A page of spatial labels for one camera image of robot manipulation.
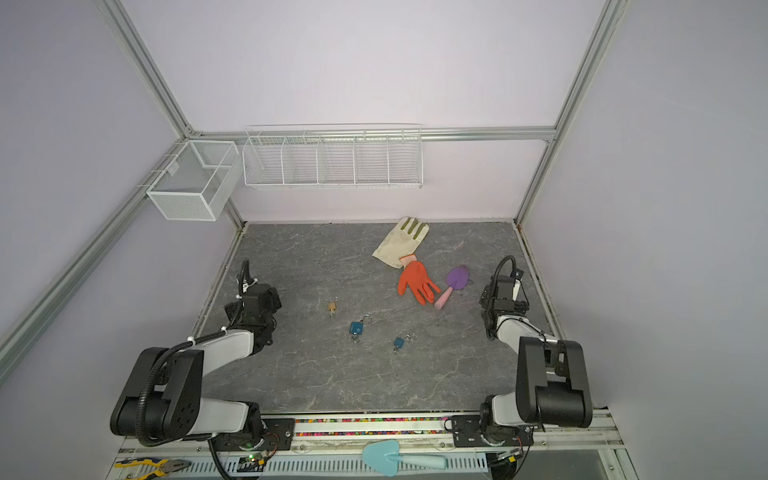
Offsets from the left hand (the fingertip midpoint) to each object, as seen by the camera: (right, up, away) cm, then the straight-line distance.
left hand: (253, 297), depth 90 cm
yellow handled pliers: (-11, -36, -21) cm, 43 cm away
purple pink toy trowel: (+66, +4, +16) cm, 68 cm away
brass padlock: (+23, -5, +6) cm, 24 cm away
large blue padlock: (+32, -10, +1) cm, 33 cm away
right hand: (+79, -1, +2) cm, 79 cm away
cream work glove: (+46, +18, +25) cm, 55 cm away
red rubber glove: (+51, +5, +14) cm, 53 cm away
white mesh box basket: (-23, +37, +10) cm, 45 cm away
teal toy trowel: (+41, -35, -20) cm, 57 cm away
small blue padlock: (+45, -13, -1) cm, 47 cm away
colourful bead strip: (+38, -32, -15) cm, 52 cm away
